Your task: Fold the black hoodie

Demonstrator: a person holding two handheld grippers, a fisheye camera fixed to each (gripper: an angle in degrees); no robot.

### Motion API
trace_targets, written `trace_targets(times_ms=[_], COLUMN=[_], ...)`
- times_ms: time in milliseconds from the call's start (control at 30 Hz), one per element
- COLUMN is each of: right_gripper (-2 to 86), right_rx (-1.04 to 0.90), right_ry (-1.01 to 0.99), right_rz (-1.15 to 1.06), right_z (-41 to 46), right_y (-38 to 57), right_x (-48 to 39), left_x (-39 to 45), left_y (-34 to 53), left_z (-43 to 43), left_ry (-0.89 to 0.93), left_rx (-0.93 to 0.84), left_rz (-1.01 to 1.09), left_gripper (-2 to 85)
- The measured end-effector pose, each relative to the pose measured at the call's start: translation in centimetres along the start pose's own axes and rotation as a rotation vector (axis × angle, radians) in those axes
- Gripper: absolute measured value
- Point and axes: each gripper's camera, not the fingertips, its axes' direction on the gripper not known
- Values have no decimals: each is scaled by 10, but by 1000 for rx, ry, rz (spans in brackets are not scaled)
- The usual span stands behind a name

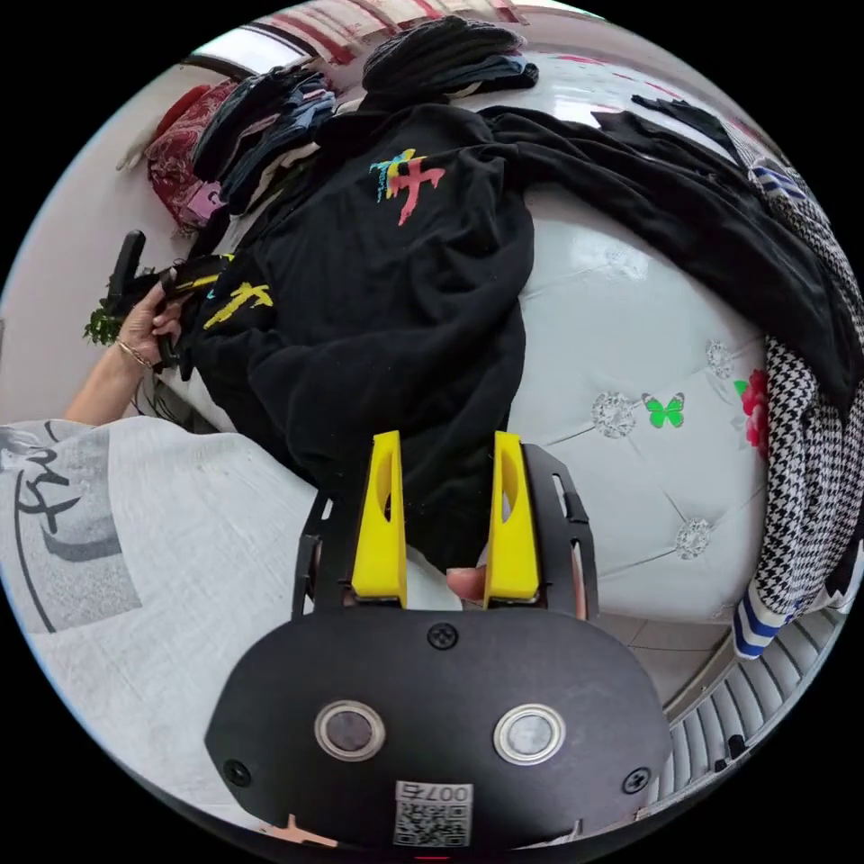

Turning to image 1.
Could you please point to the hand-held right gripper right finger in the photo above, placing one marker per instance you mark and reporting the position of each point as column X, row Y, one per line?
column 513, row 553

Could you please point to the blue white striped garment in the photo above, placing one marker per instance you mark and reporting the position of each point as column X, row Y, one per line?
column 756, row 624

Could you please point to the black hoodie with colourful print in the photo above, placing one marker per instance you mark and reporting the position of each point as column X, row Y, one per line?
column 378, row 290

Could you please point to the red patterned cushion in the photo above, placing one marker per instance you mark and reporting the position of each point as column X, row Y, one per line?
column 177, row 158

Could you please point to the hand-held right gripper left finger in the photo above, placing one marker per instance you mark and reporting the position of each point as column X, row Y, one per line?
column 379, row 540

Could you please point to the green plant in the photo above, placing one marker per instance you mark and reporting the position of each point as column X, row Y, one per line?
column 100, row 325

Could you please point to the white ribbed radiator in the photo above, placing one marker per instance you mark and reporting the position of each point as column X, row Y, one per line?
column 736, row 715

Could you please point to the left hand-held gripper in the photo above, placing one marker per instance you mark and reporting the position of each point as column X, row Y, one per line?
column 192, row 273

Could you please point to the small black garment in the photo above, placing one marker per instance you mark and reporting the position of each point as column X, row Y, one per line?
column 682, row 111

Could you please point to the window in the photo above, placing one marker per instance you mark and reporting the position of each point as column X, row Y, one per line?
column 226, row 47

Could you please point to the pile of clothes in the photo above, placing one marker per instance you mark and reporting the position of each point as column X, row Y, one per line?
column 270, row 128
column 439, row 57

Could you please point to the person's left hand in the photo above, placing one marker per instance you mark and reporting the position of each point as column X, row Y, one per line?
column 142, row 327

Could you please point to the long black garment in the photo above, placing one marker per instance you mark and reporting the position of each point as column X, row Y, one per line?
column 702, row 209

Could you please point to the person's right hand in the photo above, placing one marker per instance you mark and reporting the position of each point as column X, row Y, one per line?
column 466, row 582

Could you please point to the black white houndstooth garment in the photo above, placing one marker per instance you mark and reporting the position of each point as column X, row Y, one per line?
column 803, row 459

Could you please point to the person's left forearm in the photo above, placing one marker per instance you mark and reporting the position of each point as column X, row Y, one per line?
column 101, row 391

